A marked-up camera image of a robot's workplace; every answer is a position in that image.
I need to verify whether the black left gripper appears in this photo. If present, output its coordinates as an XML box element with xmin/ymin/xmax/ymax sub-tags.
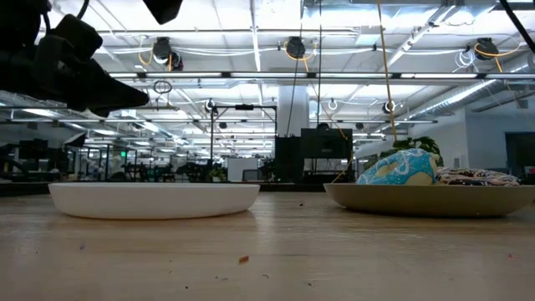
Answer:
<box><xmin>0</xmin><ymin>0</ymin><xmax>150</xmax><ymax>119</ymax></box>

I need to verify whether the large blue frosted donut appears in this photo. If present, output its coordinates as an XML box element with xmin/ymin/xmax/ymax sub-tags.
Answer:
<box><xmin>355</xmin><ymin>147</ymin><xmax>439</xmax><ymax>186</ymax></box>

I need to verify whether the large chocolate striped donut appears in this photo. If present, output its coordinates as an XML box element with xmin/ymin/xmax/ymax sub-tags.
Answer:
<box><xmin>434</xmin><ymin>166</ymin><xmax>522</xmax><ymax>188</ymax></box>

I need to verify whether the long ceiling light bar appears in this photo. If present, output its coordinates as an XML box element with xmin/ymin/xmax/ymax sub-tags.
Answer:
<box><xmin>109</xmin><ymin>71</ymin><xmax>530</xmax><ymax>81</ymax></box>
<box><xmin>8</xmin><ymin>118</ymin><xmax>439</xmax><ymax>125</ymax></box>

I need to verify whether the computer monitor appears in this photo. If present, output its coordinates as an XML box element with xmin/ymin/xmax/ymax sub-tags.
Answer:
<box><xmin>18</xmin><ymin>139</ymin><xmax>49</xmax><ymax>161</ymax></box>

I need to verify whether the white round plate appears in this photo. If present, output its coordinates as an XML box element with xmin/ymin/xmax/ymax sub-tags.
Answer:
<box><xmin>48</xmin><ymin>182</ymin><xmax>261</xmax><ymax>221</ymax></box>

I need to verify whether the white partition board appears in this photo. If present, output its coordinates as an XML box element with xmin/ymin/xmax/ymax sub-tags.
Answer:
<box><xmin>227</xmin><ymin>157</ymin><xmax>259</xmax><ymax>182</ymax></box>

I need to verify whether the white round pillar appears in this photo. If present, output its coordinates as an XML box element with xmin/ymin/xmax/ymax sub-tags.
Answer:
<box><xmin>277</xmin><ymin>85</ymin><xmax>311</xmax><ymax>138</ymax></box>

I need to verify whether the black equipment box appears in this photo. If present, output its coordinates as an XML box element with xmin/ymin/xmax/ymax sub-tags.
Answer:
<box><xmin>273</xmin><ymin>136</ymin><xmax>302</xmax><ymax>184</ymax></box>

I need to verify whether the black equipment cabinet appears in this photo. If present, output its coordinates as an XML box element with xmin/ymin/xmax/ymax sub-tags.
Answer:
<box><xmin>299</xmin><ymin>127</ymin><xmax>354</xmax><ymax>184</ymax></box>

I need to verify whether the green potted plant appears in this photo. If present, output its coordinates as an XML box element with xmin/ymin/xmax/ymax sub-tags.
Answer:
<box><xmin>364</xmin><ymin>135</ymin><xmax>446</xmax><ymax>172</ymax></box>

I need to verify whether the dull olive round plate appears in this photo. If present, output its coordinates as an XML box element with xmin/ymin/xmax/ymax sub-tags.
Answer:
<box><xmin>323</xmin><ymin>182</ymin><xmax>535</xmax><ymax>219</ymax></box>

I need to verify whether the black ceiling cable reel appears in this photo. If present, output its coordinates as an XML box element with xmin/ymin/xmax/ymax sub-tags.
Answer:
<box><xmin>284</xmin><ymin>36</ymin><xmax>308</xmax><ymax>61</ymax></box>
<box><xmin>151</xmin><ymin>36</ymin><xmax>185</xmax><ymax>73</ymax></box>
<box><xmin>473</xmin><ymin>37</ymin><xmax>501</xmax><ymax>62</ymax></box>

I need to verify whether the black metal room frame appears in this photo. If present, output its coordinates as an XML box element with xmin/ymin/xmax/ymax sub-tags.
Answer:
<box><xmin>210</xmin><ymin>104</ymin><xmax>278</xmax><ymax>183</ymax></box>

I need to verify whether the black aluminium table frame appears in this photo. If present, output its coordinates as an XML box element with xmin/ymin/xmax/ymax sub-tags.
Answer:
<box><xmin>0</xmin><ymin>181</ymin><xmax>327</xmax><ymax>197</ymax></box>

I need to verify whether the black hanging cable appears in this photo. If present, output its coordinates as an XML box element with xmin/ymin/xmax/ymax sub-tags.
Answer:
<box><xmin>286</xmin><ymin>0</ymin><xmax>304</xmax><ymax>138</ymax></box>
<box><xmin>317</xmin><ymin>0</ymin><xmax>323</xmax><ymax>127</ymax></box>

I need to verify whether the yellow hanging cable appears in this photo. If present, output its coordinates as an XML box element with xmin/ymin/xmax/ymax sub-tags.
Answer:
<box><xmin>375</xmin><ymin>0</ymin><xmax>400</xmax><ymax>143</ymax></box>

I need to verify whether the silver ceiling duct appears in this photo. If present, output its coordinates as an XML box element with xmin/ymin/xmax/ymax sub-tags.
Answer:
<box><xmin>407</xmin><ymin>78</ymin><xmax>535</xmax><ymax>120</ymax></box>

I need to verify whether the dark wall screen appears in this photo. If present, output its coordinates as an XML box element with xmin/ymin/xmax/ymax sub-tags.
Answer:
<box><xmin>504</xmin><ymin>132</ymin><xmax>535</xmax><ymax>181</ymax></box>

